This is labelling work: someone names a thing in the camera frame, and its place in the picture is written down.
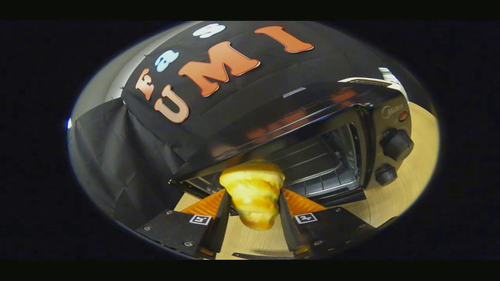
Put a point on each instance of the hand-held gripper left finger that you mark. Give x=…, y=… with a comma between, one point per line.
x=220, y=226

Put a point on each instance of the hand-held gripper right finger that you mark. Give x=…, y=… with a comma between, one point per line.
x=287, y=228

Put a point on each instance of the golden croissant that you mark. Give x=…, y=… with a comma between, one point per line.
x=254, y=191

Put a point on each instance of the black toaster oven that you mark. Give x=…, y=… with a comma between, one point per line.
x=297, y=113

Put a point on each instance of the white bread toaster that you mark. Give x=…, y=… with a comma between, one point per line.
x=365, y=81

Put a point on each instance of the white plastic drink bottle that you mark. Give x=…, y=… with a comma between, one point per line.
x=394, y=80

